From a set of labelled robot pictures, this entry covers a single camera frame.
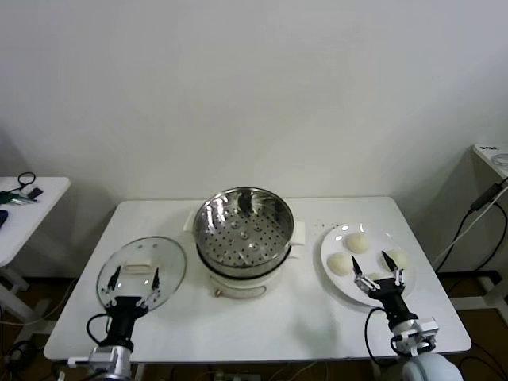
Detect thin white cable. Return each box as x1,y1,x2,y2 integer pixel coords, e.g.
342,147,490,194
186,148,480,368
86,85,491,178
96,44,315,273
432,198,508,269

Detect green hand tool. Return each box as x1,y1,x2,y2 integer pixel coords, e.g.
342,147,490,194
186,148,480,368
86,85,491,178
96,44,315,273
0,190,39,206

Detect round glass pot lid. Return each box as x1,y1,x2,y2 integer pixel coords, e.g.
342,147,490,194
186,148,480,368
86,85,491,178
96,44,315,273
96,236,187,310

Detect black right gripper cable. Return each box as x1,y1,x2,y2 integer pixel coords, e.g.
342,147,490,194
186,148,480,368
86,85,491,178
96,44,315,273
364,307,398,366

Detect black cable bundle on floor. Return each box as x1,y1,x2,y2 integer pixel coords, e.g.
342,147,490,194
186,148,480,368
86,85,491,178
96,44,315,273
0,339,44,364

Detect white side table with tools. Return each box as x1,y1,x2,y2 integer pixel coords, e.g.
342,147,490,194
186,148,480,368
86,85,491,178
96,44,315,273
0,176,71,330

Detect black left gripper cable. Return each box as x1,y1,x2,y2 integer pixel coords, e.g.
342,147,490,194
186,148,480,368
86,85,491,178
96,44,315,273
86,313,114,350

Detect white electric cooker base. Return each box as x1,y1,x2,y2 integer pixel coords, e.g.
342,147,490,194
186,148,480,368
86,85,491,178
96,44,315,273
196,237,303,301

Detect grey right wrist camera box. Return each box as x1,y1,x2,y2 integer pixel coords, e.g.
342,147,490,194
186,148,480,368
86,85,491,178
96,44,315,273
391,316,440,356

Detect large white round plate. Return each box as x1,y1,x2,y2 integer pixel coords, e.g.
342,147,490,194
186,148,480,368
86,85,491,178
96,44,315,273
319,223,418,307

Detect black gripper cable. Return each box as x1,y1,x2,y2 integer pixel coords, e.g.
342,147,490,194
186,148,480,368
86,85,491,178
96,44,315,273
364,307,398,366
86,313,114,350

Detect perforated steel steamer basket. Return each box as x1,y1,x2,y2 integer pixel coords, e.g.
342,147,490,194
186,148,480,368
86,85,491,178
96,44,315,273
183,186,307,279

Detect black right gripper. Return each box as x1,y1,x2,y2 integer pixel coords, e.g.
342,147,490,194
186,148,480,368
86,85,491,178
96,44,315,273
351,250,418,325

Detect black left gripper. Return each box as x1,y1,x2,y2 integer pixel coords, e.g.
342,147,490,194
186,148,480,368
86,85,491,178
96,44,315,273
101,266,161,346

